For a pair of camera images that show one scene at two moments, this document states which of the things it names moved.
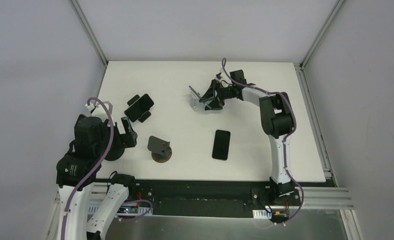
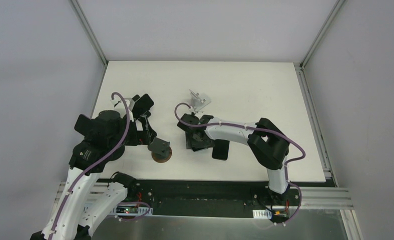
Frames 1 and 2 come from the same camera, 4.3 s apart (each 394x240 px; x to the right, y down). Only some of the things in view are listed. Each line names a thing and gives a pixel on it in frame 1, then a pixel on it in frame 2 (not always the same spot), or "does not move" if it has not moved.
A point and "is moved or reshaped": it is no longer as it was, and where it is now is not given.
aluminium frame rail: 325,198 does not move
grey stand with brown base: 160,149 does not move
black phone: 139,108 does not move
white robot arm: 77,170 is moved or reshaped
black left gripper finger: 126,124 -> 150,133
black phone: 221,145 does not move
